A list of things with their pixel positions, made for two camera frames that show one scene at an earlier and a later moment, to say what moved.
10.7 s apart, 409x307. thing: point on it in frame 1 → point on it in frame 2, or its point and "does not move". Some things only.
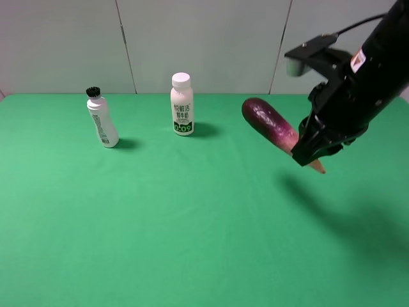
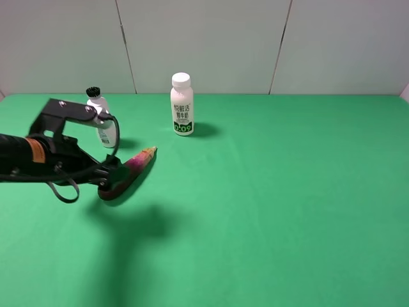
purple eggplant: x=268 y=123 → x=139 y=164
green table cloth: x=222 y=217 does not move
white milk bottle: x=182 y=105 does not move
